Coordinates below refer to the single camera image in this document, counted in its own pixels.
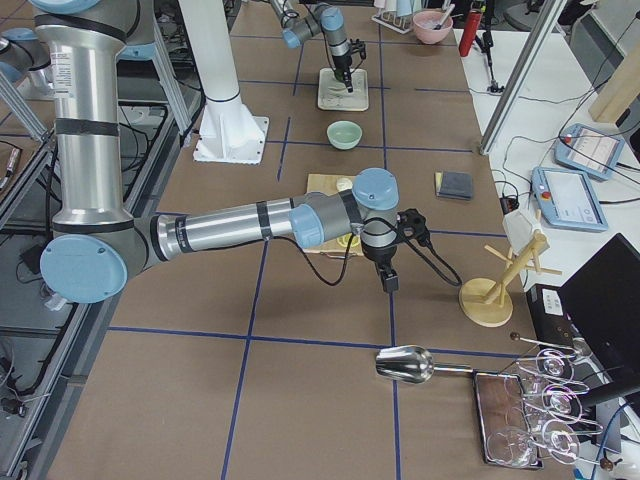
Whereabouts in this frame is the white steamed bun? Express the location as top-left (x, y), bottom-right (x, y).
top-left (336, 177), bottom-right (353, 192)

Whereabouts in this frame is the light green bowl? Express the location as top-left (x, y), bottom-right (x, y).
top-left (326, 120), bottom-right (363, 150)

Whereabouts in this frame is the pink mixing bowl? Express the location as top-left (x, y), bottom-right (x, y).
top-left (412, 10), bottom-right (453, 45)

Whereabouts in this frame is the cream bear print tray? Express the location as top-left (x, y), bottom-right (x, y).
top-left (317, 68), bottom-right (369, 112)

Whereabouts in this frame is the lemon slice near edge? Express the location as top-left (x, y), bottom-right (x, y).
top-left (336, 234), bottom-right (360, 249)

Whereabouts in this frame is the dish rack with cups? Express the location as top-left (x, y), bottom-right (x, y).
top-left (371, 0), bottom-right (424, 34)

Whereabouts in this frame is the steel scoop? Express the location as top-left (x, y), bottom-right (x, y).
top-left (375, 345), bottom-right (474, 384)

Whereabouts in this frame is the wooden mug tree stand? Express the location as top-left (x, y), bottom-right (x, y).
top-left (458, 229), bottom-right (562, 328)

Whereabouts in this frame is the grey yellow folded cloth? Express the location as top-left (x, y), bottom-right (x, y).
top-left (434, 171), bottom-right (474, 200)

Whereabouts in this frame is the bamboo cutting board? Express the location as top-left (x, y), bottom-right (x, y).
top-left (304, 174), bottom-right (363, 259)

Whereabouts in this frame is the white cup on stand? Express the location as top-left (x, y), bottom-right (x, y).
top-left (502, 210), bottom-right (541, 254)

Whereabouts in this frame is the red bottle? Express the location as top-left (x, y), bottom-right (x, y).
top-left (459, 9), bottom-right (483, 57)

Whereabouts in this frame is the near blue teach pendant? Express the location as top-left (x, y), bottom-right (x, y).
top-left (531, 167), bottom-right (609, 232)

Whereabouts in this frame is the blue teach pendant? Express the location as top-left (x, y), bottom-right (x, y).
top-left (531, 167), bottom-right (609, 232)
top-left (555, 123), bottom-right (626, 181)

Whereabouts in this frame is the dark tray with glass rack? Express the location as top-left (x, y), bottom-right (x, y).
top-left (472, 338), bottom-right (604, 470)

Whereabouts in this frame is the black monitor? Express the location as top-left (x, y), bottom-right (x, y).
top-left (559, 233), bottom-right (640, 373)

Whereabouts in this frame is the far blue teach pendant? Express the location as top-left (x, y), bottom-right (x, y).
top-left (555, 123), bottom-right (626, 181)

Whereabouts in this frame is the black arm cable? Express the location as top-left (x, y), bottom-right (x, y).
top-left (294, 219), bottom-right (464, 288)

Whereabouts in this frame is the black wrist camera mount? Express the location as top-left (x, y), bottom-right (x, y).
top-left (397, 208), bottom-right (432, 247)

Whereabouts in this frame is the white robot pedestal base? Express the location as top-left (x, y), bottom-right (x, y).
top-left (179, 0), bottom-right (269, 165)

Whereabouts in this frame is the aluminium frame post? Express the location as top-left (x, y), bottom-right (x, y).
top-left (479, 0), bottom-right (568, 155)

